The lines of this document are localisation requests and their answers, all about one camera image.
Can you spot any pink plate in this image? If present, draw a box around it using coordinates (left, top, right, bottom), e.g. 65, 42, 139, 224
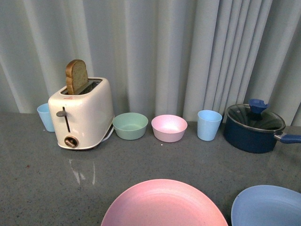
101, 179, 228, 226

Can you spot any blue plate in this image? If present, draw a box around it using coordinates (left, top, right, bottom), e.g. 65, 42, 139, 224
231, 185, 301, 226

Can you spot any pink bowl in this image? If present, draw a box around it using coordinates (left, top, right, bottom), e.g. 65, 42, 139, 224
151, 114, 188, 143

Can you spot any green bowl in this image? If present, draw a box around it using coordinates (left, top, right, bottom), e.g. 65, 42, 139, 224
113, 113, 149, 140

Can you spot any light blue right cup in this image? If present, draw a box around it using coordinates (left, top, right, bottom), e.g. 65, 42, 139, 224
198, 110, 222, 141

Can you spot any light blue cup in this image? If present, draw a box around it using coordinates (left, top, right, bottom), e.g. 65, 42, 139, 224
37, 103, 55, 132
198, 110, 222, 141

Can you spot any cream white toaster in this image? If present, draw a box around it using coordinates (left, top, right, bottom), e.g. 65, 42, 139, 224
48, 78, 114, 150

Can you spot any brown bread slice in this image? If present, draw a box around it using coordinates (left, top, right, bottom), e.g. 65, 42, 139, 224
65, 59, 88, 95

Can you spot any glass pot lid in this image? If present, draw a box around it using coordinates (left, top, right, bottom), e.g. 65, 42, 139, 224
226, 99, 285, 132

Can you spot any dark blue saucepan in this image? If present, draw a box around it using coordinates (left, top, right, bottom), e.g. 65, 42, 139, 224
223, 118, 301, 153

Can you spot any light blue left cup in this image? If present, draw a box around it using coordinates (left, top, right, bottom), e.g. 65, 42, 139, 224
37, 103, 55, 132

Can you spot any white toaster power cord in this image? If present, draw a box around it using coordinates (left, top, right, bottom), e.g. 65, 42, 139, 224
100, 124, 115, 143

